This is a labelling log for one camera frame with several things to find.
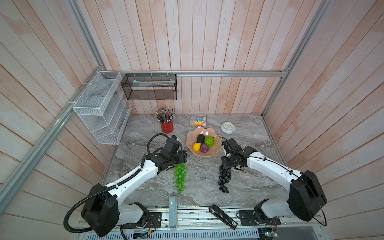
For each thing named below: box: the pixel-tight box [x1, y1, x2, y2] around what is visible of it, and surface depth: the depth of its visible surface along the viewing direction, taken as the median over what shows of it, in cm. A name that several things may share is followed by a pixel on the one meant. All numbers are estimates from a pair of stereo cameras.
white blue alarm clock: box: [220, 121, 236, 135], surface depth 111 cm
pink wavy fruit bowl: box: [185, 126, 222, 157], surface depth 100 cm
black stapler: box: [209, 204, 238, 230], surface depth 73 cm
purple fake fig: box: [200, 144, 209, 153], surface depth 97 cm
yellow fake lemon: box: [192, 142, 201, 152], surface depth 97 cm
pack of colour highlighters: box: [190, 116, 208, 126], surface depth 117 cm
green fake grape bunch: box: [174, 163, 187, 194], surface depth 87 cm
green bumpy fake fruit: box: [204, 136, 215, 147], surface depth 99 cm
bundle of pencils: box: [155, 106, 175, 124], surface depth 103 cm
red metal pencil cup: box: [160, 120, 174, 134], surface depth 112 cm
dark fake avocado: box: [196, 133, 205, 144], surface depth 102 cm
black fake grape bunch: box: [218, 164, 232, 194], surface depth 85 cm
